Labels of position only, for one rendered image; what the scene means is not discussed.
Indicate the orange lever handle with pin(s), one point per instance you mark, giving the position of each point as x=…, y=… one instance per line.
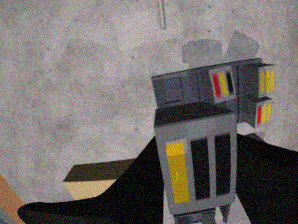
x=161, y=9

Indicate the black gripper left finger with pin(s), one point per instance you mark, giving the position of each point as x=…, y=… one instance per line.
x=137, y=197

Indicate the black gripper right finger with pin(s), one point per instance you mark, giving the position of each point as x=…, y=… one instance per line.
x=267, y=182

